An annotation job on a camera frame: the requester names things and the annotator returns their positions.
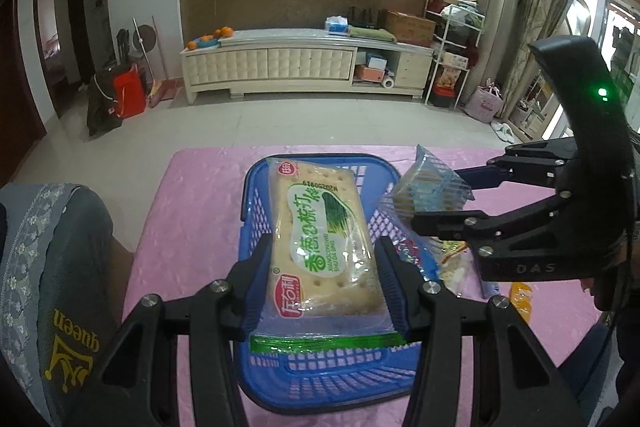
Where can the white metal shelf rack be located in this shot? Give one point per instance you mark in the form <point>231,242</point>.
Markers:
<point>459,24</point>

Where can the pink shopping bag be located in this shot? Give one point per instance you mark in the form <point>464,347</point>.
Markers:
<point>485,102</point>

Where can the green folded cloth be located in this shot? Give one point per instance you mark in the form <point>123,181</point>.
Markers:
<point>377,34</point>

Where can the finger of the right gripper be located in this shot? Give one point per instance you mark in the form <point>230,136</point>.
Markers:
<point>495,171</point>
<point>450,224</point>

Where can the orange snack packet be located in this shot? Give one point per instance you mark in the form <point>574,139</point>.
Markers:
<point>521,297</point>

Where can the white slippers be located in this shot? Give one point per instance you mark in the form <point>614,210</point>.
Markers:
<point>503,131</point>

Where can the red noodle snack bag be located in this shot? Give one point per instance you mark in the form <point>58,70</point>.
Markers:
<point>436,259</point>

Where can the blue plastic basket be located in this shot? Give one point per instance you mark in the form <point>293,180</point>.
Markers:
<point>326,381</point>

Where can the pink quilted table cover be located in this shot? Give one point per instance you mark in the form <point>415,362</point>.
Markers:
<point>191,236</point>

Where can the cardboard box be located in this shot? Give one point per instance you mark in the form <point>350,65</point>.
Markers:
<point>410,29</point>

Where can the grey queen cushion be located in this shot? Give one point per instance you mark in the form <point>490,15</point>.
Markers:
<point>56,317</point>

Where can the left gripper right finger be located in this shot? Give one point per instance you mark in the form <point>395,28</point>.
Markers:
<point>401,282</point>

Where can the tissue box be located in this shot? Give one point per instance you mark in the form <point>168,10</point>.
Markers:
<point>336,25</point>

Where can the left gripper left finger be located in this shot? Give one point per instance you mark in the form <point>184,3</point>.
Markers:
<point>249,280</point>

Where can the oranges on blue plate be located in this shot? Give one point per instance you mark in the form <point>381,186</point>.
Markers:
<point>210,40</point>

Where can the black bag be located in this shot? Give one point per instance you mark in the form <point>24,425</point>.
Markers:
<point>102,103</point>

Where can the green scallion cracker pack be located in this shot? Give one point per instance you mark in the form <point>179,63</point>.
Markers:
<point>323,291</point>

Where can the blue striped snack pack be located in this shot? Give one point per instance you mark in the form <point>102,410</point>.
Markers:
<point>429,185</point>

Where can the cream TV cabinet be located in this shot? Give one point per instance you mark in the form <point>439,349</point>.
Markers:
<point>304,60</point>

